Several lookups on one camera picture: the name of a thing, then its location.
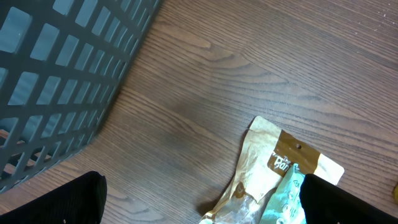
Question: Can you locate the brown teal snack bag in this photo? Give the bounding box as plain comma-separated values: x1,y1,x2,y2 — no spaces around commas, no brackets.
200,116,345,224

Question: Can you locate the yellow liquid bottle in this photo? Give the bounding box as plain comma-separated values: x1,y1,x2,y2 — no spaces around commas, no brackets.
392,184,398,204

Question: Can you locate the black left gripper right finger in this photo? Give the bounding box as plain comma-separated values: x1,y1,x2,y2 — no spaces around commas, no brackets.
300,174,397,224

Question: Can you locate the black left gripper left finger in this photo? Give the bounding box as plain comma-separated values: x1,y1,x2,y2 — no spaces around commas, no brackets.
1,171,107,224

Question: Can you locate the dark grey mesh basket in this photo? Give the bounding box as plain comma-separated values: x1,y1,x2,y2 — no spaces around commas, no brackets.
1,0,162,192

